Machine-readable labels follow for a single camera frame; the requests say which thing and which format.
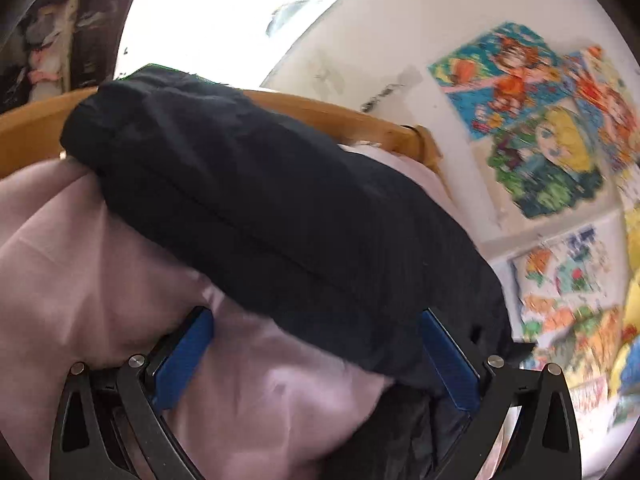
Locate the blond boy drawing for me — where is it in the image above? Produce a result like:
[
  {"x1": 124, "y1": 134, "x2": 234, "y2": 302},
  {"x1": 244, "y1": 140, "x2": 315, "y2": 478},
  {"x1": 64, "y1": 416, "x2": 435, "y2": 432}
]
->
[{"x1": 485, "y1": 104, "x2": 604, "y2": 220}]

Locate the orange fruit drawing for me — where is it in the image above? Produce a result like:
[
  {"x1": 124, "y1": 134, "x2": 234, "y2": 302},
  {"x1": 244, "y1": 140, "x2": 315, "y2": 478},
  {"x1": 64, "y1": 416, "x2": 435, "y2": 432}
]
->
[{"x1": 511, "y1": 224, "x2": 612, "y2": 341}]

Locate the window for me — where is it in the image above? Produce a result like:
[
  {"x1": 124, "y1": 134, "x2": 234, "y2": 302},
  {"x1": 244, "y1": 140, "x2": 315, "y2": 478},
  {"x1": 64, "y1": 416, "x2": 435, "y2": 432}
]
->
[{"x1": 115, "y1": 0, "x2": 338, "y2": 88}]

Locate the black garment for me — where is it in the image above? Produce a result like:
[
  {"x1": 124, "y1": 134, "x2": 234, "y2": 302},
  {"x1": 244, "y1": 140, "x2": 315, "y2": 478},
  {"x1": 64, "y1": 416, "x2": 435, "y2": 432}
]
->
[{"x1": 61, "y1": 66, "x2": 512, "y2": 479}]

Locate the landscape hill drawing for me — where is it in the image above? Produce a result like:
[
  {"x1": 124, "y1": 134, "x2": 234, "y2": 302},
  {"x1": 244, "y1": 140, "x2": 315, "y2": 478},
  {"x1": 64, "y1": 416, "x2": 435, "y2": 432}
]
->
[{"x1": 522, "y1": 306, "x2": 623, "y2": 389}]

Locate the wooden bed frame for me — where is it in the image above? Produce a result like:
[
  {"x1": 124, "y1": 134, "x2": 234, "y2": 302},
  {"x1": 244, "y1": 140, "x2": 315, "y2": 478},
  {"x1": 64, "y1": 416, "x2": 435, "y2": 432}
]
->
[{"x1": 0, "y1": 87, "x2": 442, "y2": 178}]

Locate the pink duvet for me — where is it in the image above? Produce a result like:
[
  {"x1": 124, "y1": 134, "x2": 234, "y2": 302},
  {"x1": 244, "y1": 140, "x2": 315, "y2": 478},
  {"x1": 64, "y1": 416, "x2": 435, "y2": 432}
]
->
[{"x1": 1, "y1": 144, "x2": 464, "y2": 479}]

